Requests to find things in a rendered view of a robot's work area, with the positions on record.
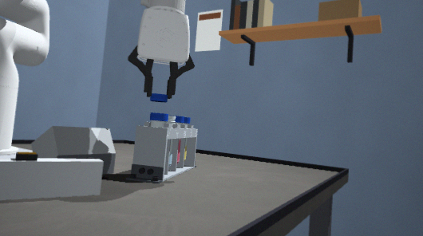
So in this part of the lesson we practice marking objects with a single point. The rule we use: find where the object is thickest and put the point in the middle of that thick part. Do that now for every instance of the white control panel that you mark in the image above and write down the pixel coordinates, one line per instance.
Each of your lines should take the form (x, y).
(77, 143)

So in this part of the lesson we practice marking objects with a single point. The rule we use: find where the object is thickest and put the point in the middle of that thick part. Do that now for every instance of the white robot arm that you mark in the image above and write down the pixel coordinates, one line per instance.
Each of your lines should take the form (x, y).
(30, 47)

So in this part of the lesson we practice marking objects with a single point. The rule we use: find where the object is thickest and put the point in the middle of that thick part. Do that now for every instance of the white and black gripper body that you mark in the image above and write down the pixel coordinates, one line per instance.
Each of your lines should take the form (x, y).
(166, 37)

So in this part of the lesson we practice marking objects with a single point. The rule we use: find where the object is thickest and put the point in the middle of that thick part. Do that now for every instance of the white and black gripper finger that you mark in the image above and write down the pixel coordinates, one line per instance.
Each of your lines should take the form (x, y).
(175, 72)
(145, 69)

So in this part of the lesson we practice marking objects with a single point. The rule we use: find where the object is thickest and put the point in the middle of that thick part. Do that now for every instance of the black table edge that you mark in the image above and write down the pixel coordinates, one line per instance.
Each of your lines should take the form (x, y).
(262, 223)

